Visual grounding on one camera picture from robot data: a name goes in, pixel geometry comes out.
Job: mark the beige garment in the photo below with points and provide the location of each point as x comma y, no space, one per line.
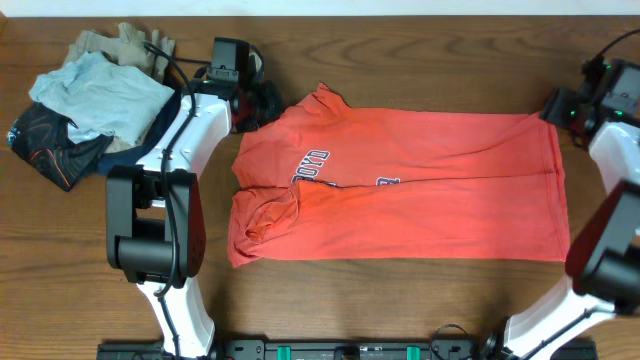
125,50

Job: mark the black orange patterned garment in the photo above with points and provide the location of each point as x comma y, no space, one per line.
40,137

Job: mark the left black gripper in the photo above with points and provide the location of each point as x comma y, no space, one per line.
275,102

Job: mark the navy blue garment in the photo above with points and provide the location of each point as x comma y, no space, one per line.
162,122

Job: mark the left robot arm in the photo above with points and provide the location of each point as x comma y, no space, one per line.
154,218

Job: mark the red printed t-shirt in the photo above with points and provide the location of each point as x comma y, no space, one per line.
328,181

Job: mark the light blue shirt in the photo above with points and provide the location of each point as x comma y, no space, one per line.
102,98

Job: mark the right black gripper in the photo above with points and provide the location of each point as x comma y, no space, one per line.
555,104

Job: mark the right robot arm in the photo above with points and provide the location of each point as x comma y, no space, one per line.
601,280

